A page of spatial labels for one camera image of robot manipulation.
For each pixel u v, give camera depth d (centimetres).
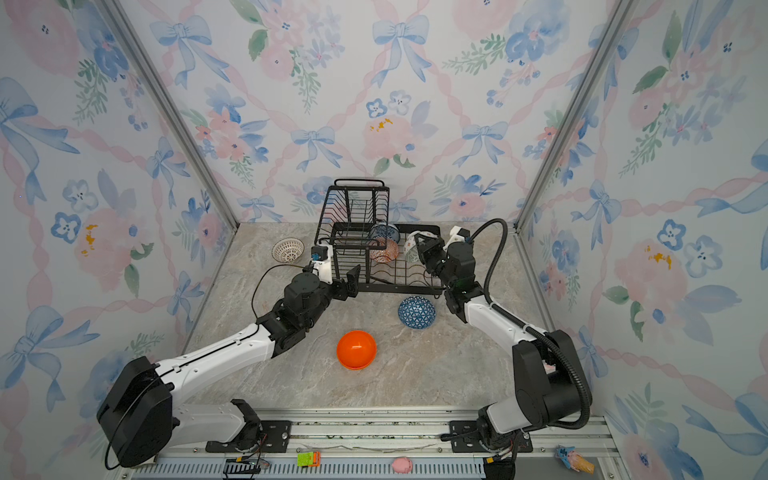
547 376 45
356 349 86
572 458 69
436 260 74
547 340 45
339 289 71
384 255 109
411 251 81
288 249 110
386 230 110
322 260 66
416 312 95
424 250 74
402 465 70
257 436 68
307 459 69
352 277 70
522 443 73
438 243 73
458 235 78
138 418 40
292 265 104
